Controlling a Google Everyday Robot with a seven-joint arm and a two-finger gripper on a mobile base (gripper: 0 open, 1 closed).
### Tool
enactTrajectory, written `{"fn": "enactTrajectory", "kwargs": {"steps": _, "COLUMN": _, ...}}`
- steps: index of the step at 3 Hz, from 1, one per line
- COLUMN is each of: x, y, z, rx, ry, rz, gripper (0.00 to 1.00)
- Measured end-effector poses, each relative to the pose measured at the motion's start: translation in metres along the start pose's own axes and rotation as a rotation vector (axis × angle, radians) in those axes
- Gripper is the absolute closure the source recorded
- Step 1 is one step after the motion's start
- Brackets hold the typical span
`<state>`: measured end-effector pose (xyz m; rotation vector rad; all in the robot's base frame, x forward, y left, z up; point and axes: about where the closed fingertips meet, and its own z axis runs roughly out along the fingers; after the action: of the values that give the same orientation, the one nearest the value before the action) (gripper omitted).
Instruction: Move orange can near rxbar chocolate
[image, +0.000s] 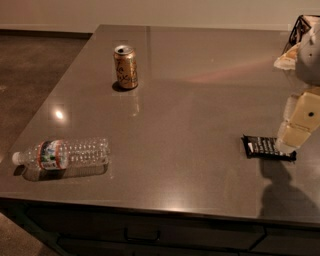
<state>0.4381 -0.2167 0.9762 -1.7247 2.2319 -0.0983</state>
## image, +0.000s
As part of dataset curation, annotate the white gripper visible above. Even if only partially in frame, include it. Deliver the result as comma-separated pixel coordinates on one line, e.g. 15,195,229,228
275,23,320,153

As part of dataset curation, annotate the orange soda can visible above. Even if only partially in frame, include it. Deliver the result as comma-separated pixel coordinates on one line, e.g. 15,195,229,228
114,45,138,90

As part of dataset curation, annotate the black rxbar chocolate wrapper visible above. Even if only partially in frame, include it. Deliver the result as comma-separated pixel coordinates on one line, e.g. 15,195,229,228
242,135,296,162

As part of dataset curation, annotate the clear plastic water bottle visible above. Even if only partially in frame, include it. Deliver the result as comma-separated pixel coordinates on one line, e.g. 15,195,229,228
12,137,110,171

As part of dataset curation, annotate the dark cabinet drawer front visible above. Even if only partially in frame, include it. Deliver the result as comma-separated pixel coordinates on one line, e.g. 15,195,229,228
27,207,264,250

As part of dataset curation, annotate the black wire basket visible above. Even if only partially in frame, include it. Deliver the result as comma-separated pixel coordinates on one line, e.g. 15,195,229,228
283,15,320,53

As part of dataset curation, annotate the dark drawer handle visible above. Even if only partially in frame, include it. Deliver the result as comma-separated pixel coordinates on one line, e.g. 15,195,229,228
123,228,161,243

